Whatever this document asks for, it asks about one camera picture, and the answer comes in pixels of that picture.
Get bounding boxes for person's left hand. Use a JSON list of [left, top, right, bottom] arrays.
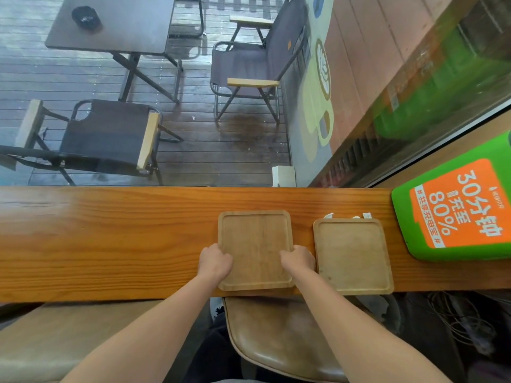
[[196, 243, 234, 285]]

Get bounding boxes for person's right hand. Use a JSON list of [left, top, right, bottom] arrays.
[[278, 245, 317, 281]]

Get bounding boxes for person's left forearm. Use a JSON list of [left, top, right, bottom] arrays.
[[60, 274, 218, 383]]

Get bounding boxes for person's right forearm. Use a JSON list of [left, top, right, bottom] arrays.
[[297, 271, 454, 383]]

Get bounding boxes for person's dark clothing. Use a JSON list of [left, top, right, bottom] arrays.
[[182, 297, 250, 383]]

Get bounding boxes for brown leather stool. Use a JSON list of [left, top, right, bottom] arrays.
[[0, 301, 212, 383], [223, 295, 350, 383]]

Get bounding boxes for small white box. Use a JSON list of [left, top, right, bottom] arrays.
[[272, 165, 297, 188]]

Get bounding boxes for wooden table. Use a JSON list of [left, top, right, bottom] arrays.
[[0, 186, 511, 304]]

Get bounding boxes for green charging station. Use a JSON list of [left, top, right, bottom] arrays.
[[391, 130, 511, 263]]

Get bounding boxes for black folding chair wooden armrests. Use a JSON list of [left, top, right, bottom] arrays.
[[0, 98, 184, 187], [210, 0, 309, 123], [167, 0, 207, 39]]

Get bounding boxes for painted wooden partition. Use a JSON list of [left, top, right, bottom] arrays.
[[279, 0, 511, 188]]

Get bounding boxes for dark outdoor folding table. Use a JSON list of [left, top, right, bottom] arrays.
[[44, 0, 184, 103]]

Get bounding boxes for black ashtray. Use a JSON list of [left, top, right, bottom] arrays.
[[71, 5, 101, 31]]

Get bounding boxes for tangle of grey cables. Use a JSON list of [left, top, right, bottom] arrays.
[[425, 293, 500, 357]]

